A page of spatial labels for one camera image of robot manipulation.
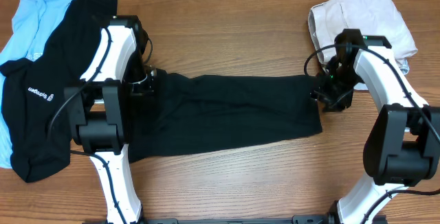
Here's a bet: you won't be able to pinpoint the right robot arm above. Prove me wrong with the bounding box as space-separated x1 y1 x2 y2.
292 29 439 224

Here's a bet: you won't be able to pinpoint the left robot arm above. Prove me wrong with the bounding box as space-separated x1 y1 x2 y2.
61 15 157 223

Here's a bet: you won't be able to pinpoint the folded light blue jeans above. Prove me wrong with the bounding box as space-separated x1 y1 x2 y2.
397 58 410 75

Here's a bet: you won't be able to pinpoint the folded beige shorts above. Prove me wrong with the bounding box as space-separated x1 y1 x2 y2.
307 0 419 91

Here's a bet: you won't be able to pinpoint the black t-shirt with logo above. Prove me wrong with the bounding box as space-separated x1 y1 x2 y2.
1 0 118 183

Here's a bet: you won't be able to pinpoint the light blue t-shirt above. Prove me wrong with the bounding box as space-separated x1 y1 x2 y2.
0 0 82 170

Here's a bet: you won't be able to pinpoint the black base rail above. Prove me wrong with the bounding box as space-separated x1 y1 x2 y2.
139 214 338 224

